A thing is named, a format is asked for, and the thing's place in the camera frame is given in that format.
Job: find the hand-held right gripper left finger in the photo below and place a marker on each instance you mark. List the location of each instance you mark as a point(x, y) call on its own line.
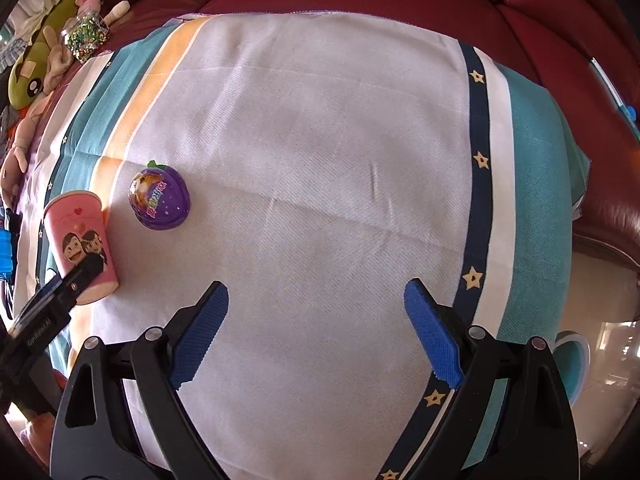
point(200, 335)

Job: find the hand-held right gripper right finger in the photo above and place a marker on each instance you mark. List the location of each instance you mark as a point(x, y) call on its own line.
point(435, 340)

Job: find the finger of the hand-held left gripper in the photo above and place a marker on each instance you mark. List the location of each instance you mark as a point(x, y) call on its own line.
point(85, 272)

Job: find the pink paper cup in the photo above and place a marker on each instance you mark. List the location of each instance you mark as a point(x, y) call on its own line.
point(80, 240)

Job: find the person's left hand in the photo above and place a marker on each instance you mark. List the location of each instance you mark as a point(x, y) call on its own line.
point(37, 435)

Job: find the blue plastic basket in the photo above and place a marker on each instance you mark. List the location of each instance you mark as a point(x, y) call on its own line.
point(5, 255)

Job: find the purple round toy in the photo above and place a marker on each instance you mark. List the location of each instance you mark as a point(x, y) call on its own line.
point(160, 197)

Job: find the pink plush toy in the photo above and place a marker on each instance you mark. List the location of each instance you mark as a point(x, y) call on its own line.
point(20, 135)

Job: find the green plush toy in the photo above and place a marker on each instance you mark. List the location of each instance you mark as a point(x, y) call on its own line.
point(35, 70)

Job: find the tan rabbit plush toy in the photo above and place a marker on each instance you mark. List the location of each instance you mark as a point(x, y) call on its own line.
point(55, 65)

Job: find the clear jar of beads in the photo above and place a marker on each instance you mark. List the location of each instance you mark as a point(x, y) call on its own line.
point(86, 35)

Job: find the blue and white booklet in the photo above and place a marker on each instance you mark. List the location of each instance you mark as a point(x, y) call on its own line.
point(615, 90)

